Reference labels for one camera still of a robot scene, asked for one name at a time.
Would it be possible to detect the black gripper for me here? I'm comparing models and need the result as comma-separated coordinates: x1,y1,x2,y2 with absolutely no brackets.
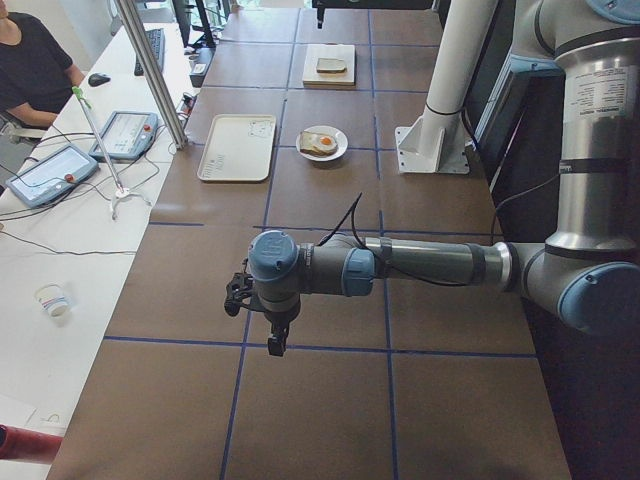
264,300,301,356
312,0,325,28

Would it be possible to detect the brown bread slice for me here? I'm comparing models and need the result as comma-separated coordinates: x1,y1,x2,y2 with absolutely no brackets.
316,57,347,74

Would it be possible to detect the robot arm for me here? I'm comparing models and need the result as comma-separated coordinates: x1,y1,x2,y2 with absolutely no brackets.
225,1,639,356

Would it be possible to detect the bread slice under egg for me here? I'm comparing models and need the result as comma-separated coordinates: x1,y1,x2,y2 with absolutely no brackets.
299,131,337,157

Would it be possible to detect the white round plate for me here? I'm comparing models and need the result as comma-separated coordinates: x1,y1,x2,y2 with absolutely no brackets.
295,125,348,162

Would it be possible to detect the wooden cutting board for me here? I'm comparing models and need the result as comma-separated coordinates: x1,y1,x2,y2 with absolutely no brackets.
302,44,356,87

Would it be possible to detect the fried egg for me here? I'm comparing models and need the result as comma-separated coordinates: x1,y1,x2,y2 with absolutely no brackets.
309,134,338,155

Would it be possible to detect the cream bear serving tray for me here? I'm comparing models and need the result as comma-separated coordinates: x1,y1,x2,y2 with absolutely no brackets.
197,114,276,182

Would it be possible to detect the black keyboard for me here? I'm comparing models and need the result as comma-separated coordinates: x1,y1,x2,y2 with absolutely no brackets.
133,28,165,77

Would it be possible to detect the far teach pendant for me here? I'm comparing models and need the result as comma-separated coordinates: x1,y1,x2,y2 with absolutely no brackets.
100,111,159,163

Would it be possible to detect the teach pendant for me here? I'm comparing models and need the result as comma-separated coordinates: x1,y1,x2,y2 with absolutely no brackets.
100,111,159,163
6,144,98,208

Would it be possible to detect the paper cup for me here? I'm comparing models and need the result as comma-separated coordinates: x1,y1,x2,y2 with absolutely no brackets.
34,283,70,318

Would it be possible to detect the black computer mouse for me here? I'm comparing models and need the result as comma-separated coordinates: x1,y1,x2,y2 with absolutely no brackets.
88,73,111,87

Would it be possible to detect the near teach pendant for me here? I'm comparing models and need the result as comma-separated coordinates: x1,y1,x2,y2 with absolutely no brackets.
6,144,98,208

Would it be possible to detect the red object at corner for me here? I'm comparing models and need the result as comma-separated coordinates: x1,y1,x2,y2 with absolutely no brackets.
0,425,63,464

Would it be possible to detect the person in black shirt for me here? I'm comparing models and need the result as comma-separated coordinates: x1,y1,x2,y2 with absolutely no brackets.
1,3,85,128

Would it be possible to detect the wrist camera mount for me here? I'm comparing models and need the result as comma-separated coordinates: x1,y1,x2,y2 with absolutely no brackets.
224,258,263,317

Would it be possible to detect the white camera mast pole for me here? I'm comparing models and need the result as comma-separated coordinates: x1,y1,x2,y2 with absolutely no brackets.
424,0,498,116

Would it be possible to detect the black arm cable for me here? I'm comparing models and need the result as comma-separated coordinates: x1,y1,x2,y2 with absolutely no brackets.
314,159,571,289

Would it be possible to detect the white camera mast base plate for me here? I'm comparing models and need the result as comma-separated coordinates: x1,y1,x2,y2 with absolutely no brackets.
394,124,470,175

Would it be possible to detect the aluminium profile post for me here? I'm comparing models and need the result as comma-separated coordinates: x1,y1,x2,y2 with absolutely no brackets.
115,0,188,150

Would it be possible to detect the grabber stick with green handle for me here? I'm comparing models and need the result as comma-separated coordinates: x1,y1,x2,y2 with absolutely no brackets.
71,86,152,220

